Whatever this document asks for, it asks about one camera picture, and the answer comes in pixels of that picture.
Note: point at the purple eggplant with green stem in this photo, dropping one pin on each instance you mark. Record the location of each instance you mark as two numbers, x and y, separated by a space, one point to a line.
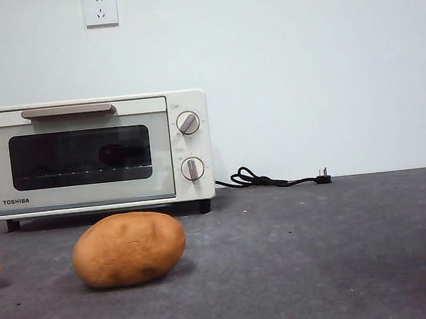
110 154

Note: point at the round timer oven knob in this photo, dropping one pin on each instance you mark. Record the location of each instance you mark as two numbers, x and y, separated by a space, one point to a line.
192 168

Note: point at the white Toshiba toaster oven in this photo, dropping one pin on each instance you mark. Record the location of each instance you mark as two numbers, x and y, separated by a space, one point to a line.
193 146

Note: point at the round temperature oven knob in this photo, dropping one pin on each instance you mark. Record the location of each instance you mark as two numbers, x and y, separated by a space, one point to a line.
188 123

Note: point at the brown potato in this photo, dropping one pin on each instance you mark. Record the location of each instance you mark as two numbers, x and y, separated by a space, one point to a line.
128 250

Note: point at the white wall socket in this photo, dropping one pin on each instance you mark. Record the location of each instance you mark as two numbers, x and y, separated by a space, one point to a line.
101 10

